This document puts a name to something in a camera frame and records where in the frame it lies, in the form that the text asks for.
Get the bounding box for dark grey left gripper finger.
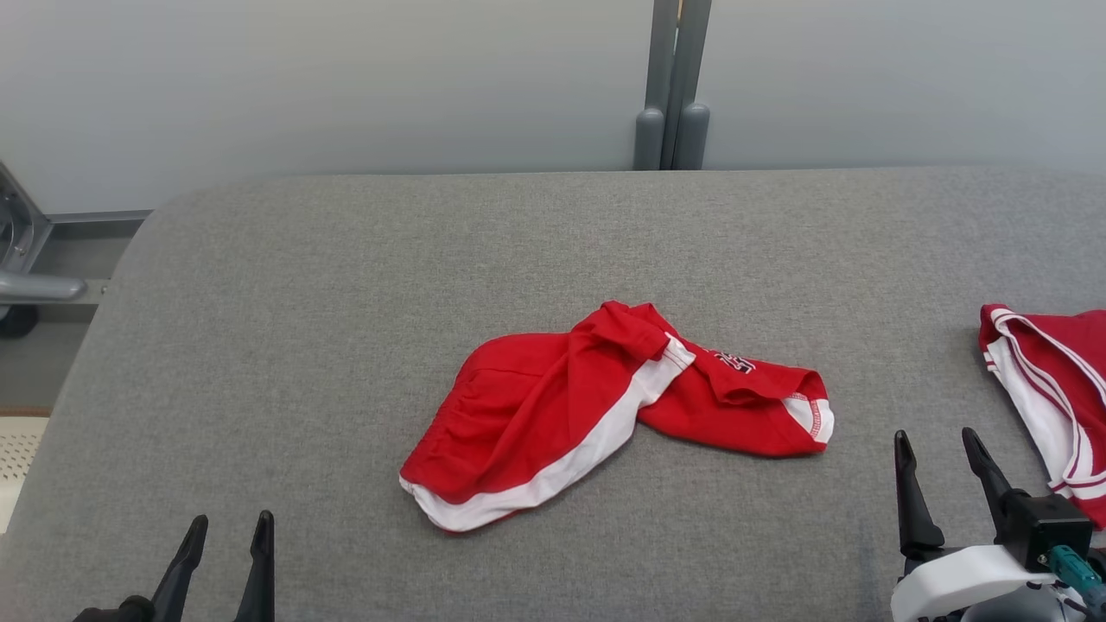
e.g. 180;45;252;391
235;510;276;622
151;516;209;622

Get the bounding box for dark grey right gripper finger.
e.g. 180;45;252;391
894;429;945;558
962;427;1014;538

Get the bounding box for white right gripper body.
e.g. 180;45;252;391
890;544;1059;622

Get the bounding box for red white striped trousers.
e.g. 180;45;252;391
979;304;1106;530

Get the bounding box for red shorts with white trim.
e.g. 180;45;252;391
399;300;836;533

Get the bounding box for white perforated mat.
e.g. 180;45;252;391
0;417;51;532

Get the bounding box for black caster wheel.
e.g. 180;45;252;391
0;302;40;340

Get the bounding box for teal right cable connector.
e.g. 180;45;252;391
1048;546;1106;612

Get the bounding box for grey metal cart frame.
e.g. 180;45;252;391
0;160;152;305

